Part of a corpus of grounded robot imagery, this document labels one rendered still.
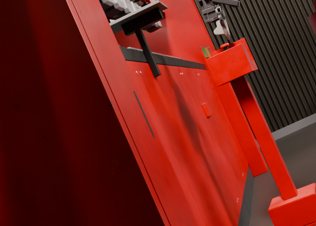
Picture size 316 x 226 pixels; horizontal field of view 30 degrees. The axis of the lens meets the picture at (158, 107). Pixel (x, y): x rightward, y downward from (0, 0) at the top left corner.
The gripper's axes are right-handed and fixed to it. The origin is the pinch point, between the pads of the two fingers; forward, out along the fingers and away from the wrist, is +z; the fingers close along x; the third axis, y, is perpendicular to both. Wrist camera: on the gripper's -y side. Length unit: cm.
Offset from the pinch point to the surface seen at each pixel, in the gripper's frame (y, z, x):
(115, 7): 43, -29, 2
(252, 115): 0.3, 34.6, 8.2
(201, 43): 44, -14, -162
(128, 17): 21, -14, 61
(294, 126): 18, 81, -342
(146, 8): 14, -14, 60
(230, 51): -0.8, 6.8, 15.1
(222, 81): 6.5, 17.3, 15.2
